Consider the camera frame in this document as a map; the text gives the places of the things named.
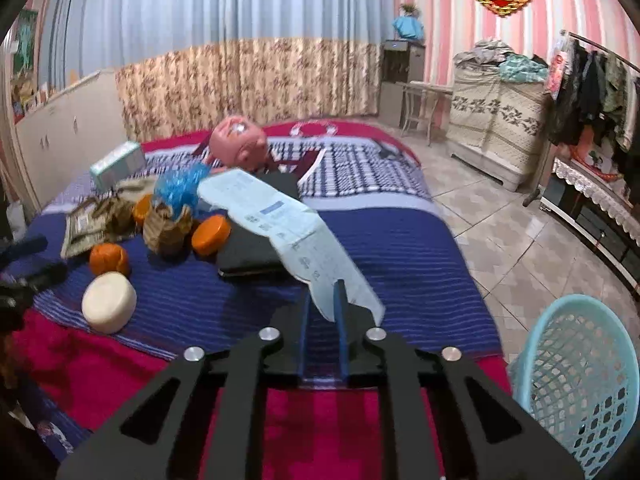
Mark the blue plastic wrapper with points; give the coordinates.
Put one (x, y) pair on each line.
(177, 187)

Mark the green wall poster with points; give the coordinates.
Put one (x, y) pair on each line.
(25, 42)

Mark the small green plant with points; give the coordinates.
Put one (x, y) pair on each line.
(409, 9)

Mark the cloth-covered cabinet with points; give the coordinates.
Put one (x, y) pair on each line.
(495, 120)

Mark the orange ball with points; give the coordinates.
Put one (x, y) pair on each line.
(109, 259)

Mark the small dark object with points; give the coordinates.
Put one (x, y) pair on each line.
(387, 150)

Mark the green tissue box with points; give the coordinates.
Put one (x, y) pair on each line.
(117, 165)

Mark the grey water dispenser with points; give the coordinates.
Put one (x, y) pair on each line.
(400, 80)

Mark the blue and floral curtain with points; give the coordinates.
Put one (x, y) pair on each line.
(225, 60)

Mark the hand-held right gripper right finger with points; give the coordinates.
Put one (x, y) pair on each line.
(342, 345)

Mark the orange round container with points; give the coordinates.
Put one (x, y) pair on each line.
(210, 235)
(142, 210)

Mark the beige wrapper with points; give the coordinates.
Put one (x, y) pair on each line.
(137, 186)

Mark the printed paper sheet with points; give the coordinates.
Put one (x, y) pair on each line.
(280, 220)

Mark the white cabinet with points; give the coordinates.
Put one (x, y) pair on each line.
(75, 125)

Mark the red and blue patterned blanket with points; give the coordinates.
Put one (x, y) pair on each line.
(400, 260)

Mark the light blue plastic basket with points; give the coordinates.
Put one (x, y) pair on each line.
(565, 390)

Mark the pile of clothes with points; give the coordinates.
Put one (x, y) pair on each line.
(500, 57)

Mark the low bench with lace cloth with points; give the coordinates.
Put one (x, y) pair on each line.
(595, 195)

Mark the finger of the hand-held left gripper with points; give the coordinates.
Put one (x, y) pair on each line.
(47, 276)
(27, 248)

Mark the blue covered water bottle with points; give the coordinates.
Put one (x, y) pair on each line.
(409, 27)

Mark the brown crumpled wrapper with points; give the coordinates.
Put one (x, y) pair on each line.
(165, 235)

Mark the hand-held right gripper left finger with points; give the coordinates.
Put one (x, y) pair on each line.
(303, 345)

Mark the clothes rack with hanging clothes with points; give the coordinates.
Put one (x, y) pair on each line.
(590, 90)

